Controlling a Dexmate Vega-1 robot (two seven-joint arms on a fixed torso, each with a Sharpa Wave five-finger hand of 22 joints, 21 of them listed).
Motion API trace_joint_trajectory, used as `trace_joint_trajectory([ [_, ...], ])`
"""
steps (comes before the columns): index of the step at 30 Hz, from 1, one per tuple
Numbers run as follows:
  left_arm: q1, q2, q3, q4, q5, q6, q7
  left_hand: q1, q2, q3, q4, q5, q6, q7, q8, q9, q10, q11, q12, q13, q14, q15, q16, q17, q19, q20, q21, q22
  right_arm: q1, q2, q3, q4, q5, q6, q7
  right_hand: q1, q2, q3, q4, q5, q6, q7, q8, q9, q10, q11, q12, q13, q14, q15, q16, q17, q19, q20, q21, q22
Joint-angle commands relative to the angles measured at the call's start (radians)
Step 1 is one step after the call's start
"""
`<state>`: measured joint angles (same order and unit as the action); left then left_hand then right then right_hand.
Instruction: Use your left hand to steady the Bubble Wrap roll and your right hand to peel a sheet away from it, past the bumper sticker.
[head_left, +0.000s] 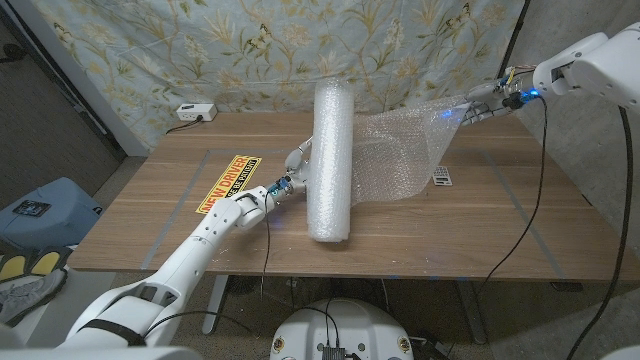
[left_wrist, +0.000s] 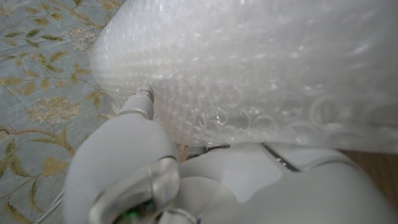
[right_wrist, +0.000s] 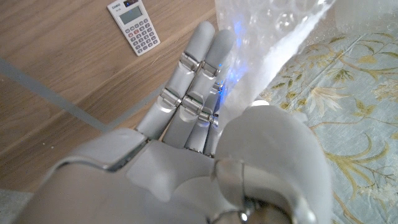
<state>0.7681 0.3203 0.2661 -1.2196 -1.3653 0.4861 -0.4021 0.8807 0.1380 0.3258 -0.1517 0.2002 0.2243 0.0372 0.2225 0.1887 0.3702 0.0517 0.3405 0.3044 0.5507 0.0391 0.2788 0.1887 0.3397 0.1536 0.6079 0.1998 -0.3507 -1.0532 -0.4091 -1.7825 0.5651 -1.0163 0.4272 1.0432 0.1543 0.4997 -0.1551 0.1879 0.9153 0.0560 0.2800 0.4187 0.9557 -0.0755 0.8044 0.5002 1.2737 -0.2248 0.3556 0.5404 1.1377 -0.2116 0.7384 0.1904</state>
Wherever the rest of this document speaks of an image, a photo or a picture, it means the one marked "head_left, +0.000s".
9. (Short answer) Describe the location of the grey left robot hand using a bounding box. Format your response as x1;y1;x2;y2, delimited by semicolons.
267;137;315;201

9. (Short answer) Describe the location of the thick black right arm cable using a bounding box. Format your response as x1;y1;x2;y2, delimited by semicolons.
564;104;635;360

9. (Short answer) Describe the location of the small grey calculator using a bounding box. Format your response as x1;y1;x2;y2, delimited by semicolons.
432;165;454;187

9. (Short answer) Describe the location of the grey table leg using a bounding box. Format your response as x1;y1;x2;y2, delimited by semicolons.
455;279;487;345

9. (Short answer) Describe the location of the grey sneaker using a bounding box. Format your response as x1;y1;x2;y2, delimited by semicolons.
0;269;69;326

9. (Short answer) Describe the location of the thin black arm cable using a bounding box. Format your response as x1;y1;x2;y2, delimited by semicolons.
142;192;274;337
477;95;549;296

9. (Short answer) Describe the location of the yellow new driver bumper sticker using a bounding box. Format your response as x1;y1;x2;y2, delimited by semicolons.
194;154;263;215

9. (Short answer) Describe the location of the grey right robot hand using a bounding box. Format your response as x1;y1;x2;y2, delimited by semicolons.
459;79;531;127

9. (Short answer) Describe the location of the black label card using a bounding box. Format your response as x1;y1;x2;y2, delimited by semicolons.
12;199;53;218

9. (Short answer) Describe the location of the black power strip cord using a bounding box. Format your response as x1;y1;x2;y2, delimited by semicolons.
165;115;205;135

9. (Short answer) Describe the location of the yellow and black pad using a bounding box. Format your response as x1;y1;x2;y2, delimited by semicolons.
0;244;74;281

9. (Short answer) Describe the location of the floral printed backdrop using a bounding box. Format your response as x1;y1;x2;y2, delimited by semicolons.
29;0;526;151

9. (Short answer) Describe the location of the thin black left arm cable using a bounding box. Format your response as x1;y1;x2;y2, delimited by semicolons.
142;192;274;337

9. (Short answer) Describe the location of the white power strip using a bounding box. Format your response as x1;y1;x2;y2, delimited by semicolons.
175;103;219;123

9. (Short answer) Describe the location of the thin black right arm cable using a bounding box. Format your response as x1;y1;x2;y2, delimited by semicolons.
477;95;549;296

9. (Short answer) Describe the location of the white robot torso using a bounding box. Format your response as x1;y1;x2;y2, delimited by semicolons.
269;298;415;360

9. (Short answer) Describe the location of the white table leg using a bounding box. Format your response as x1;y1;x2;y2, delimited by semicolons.
201;274;231;336

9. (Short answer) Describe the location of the blue plastic storage bin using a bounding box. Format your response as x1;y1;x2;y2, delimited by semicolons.
0;176;104;251

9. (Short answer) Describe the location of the black backdrop stand pole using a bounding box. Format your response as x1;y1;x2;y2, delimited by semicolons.
479;0;532;114

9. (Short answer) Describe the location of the clear bubble wrap roll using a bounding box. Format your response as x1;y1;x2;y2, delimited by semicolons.
306;77;472;244

